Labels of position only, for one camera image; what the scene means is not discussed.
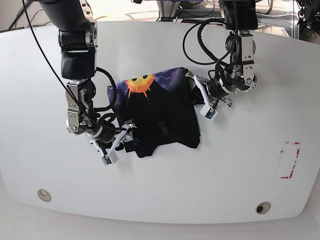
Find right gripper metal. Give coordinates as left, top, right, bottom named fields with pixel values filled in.
left=66, top=79, right=140, bottom=153

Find red tape rectangle marking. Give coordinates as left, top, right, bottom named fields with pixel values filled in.
left=277, top=141, right=301, bottom=179

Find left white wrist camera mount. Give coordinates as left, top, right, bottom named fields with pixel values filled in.
left=185, top=72, right=232, bottom=121

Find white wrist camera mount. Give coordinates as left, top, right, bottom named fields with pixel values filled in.
left=87, top=125, right=129, bottom=166
left=185, top=72, right=232, bottom=121

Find aluminium frame stand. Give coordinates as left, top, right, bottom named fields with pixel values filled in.
left=156, top=0, right=181, bottom=22

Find black t-shirt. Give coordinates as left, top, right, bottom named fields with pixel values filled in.
left=112, top=67, right=201, bottom=158

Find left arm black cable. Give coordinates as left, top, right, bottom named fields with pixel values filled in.
left=182, top=0, right=241, bottom=76

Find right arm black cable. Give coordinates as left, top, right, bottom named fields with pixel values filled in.
left=22, top=0, right=121, bottom=133

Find black floor cable left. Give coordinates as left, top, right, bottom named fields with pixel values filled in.
left=8, top=0, right=53, bottom=30

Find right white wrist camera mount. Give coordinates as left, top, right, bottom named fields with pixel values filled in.
left=87, top=125, right=129, bottom=166

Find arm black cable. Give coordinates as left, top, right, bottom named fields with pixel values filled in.
left=182, top=0, right=241, bottom=76
left=22, top=0, right=121, bottom=133

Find table grommet hole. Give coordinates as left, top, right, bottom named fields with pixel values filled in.
left=37, top=189, right=52, bottom=203
left=255, top=201, right=271, bottom=215

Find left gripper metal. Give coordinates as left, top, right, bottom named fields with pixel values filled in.
left=190, top=30, right=258, bottom=106

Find right table grommet hole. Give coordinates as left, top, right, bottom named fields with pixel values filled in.
left=255, top=201, right=271, bottom=215

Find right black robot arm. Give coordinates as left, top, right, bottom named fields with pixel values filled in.
left=39, top=0, right=138, bottom=155

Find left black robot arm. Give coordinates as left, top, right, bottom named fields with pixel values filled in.
left=195, top=0, right=258, bottom=106

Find left table grommet hole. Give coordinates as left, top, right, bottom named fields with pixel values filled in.
left=37, top=189, right=52, bottom=203

